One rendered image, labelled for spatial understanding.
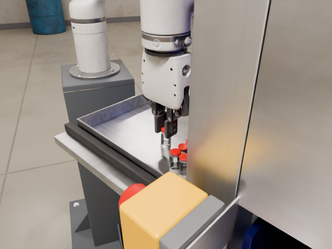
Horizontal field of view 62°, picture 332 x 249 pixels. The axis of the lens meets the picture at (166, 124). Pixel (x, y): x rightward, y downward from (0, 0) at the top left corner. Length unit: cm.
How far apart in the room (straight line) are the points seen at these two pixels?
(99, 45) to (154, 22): 60
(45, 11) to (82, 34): 497
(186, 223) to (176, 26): 30
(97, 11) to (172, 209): 84
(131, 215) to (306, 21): 20
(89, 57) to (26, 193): 114
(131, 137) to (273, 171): 43
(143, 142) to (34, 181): 147
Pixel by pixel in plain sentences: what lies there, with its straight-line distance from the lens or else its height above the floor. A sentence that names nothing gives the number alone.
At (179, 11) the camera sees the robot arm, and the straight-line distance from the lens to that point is 45.
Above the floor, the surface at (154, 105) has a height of 98.
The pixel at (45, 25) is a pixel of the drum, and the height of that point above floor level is 17.
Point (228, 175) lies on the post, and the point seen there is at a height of 104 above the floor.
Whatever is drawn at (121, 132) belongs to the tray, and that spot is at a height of 88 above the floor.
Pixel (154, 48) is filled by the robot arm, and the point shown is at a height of 110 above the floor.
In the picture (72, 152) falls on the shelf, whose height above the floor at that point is 88.
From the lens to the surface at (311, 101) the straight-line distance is 21.
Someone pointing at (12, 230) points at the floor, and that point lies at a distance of 176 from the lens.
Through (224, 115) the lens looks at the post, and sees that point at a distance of 25.
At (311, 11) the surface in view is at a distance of 20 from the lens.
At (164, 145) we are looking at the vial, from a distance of 58.
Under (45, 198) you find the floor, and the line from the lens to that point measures 187.
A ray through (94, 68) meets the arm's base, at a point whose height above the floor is 89.
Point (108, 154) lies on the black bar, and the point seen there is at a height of 90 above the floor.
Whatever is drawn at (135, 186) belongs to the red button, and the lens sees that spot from 31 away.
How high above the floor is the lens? 122
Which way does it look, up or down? 30 degrees down
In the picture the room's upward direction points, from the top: straight up
